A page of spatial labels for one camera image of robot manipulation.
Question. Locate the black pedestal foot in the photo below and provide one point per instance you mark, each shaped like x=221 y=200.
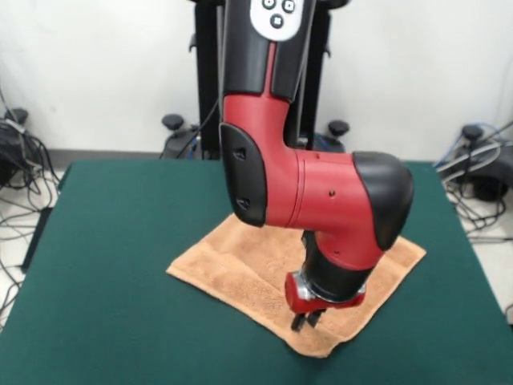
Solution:
x=487 y=184
x=338 y=127
x=12 y=144
x=173 y=121

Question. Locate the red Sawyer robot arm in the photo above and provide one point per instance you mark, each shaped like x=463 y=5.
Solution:
x=312 y=192

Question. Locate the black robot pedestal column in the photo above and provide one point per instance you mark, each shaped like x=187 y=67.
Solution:
x=208 y=80

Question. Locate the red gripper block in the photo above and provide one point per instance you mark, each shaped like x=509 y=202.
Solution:
x=296 y=298

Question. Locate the dark green table cloth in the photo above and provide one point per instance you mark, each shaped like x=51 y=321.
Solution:
x=120 y=280

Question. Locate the orange terry towel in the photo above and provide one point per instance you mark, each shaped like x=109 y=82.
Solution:
x=240 y=272

